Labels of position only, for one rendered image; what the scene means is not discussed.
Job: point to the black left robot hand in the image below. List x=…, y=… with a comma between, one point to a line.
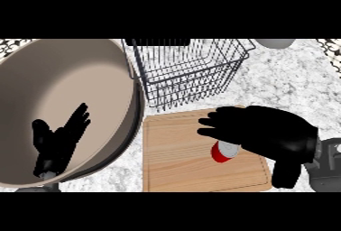
x=55, y=144

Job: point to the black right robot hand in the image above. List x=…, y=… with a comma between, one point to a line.
x=271, y=132

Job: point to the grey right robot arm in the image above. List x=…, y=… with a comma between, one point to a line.
x=326, y=164

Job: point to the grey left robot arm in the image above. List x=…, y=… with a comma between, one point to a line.
x=41, y=184

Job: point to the red can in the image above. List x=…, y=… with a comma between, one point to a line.
x=225, y=152

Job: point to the wooden cutting board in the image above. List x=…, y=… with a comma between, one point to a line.
x=191, y=159

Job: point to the large beige pot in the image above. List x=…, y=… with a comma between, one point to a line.
x=67, y=111

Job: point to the grey rounded object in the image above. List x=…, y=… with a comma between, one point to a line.
x=275, y=43

